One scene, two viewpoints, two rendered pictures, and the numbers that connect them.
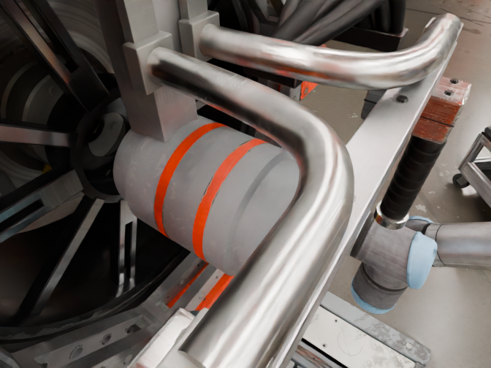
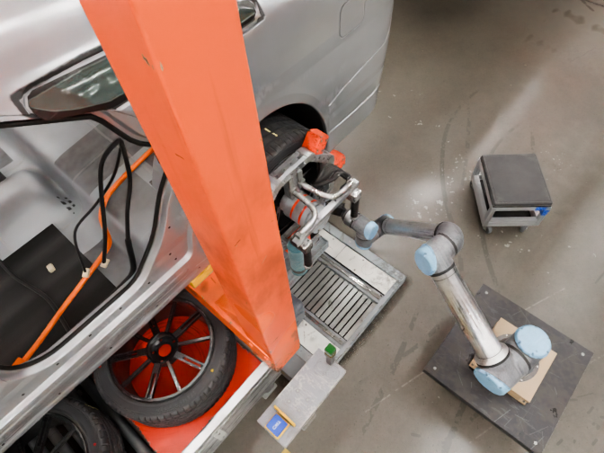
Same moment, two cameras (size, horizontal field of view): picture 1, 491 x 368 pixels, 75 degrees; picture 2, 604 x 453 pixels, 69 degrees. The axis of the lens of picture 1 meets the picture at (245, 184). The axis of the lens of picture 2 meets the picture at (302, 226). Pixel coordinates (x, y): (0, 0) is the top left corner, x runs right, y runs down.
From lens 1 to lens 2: 172 cm
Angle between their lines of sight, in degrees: 15
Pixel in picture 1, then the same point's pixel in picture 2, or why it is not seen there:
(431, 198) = (449, 196)
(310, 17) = (323, 180)
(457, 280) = not seen: hidden behind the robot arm
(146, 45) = (292, 190)
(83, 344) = not seen: hidden behind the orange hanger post
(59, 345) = not seen: hidden behind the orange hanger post
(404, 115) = (333, 204)
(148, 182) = (288, 208)
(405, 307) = (405, 258)
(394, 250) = (360, 226)
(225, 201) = (304, 215)
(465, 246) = (390, 227)
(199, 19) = (301, 182)
